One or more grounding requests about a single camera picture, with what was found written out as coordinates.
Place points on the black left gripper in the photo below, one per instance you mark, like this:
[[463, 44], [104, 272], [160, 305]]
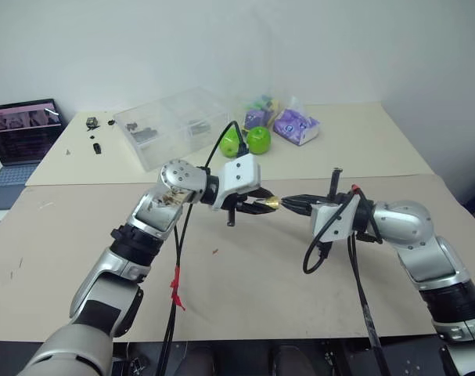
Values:
[[232, 211]]

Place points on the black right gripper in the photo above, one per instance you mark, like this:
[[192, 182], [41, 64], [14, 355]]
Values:
[[334, 188]]

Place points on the small brass cone piece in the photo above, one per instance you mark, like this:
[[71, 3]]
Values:
[[272, 203]]

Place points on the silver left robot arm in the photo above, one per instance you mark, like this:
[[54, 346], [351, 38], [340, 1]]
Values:
[[104, 274]]

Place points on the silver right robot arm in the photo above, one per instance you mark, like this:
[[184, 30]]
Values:
[[415, 229]]

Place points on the green apple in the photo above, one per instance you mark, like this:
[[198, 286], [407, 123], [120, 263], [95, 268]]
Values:
[[230, 143], [258, 140]]

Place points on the large purple tissue pack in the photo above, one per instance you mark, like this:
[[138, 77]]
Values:
[[296, 126]]

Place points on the small purple tissue pack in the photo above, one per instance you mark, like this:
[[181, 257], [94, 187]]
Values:
[[254, 118]]

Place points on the small black hardware pieces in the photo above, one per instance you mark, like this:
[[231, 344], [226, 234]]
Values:
[[198, 128], [143, 133]]

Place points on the clear bag of colourful items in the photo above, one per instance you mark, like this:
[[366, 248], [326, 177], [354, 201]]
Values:
[[262, 102]]

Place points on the clear plastic organiser box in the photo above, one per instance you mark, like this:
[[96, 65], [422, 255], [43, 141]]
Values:
[[174, 125]]

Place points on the red tape strip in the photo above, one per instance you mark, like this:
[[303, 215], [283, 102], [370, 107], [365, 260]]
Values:
[[177, 290]]

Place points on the small black oblong part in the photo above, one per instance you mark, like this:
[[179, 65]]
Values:
[[97, 148]]

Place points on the small black cube part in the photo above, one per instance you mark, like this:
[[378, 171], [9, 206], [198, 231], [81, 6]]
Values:
[[91, 122]]

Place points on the open laptop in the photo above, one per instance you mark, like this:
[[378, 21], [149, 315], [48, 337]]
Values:
[[22, 133]]

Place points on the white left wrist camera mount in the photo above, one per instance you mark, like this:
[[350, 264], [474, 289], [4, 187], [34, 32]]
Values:
[[239, 174]]

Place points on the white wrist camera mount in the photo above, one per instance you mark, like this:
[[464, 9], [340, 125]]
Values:
[[239, 174], [332, 223]]

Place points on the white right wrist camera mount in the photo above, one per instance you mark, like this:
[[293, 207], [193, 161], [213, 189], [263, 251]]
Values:
[[332, 223]]

